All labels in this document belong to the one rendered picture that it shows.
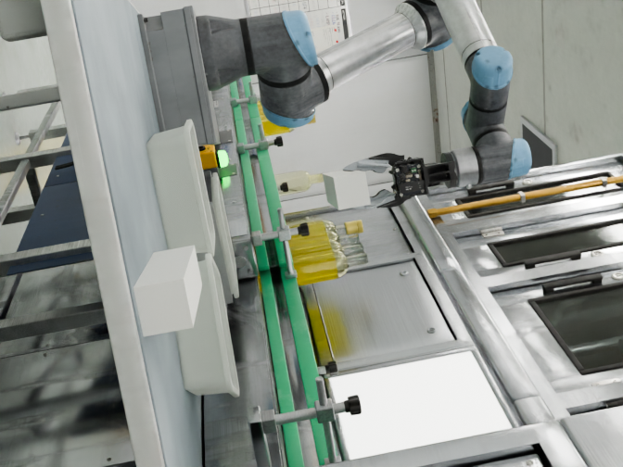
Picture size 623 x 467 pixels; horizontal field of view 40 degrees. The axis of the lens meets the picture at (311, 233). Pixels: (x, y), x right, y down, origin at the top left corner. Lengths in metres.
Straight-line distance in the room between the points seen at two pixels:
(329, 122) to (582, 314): 6.20
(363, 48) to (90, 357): 0.99
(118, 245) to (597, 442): 0.62
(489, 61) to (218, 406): 0.80
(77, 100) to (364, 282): 1.31
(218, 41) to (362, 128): 6.50
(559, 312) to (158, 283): 1.26
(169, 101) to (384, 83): 6.48
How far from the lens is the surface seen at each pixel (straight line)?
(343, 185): 1.58
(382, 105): 8.16
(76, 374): 2.13
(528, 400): 1.76
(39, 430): 1.99
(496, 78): 1.67
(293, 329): 1.72
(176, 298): 1.03
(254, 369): 1.59
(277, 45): 1.74
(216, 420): 1.49
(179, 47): 1.70
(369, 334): 1.98
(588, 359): 1.95
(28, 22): 1.08
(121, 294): 1.02
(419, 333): 1.97
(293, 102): 1.83
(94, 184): 1.01
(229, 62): 1.73
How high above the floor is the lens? 0.92
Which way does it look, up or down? 3 degrees up
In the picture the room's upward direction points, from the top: 80 degrees clockwise
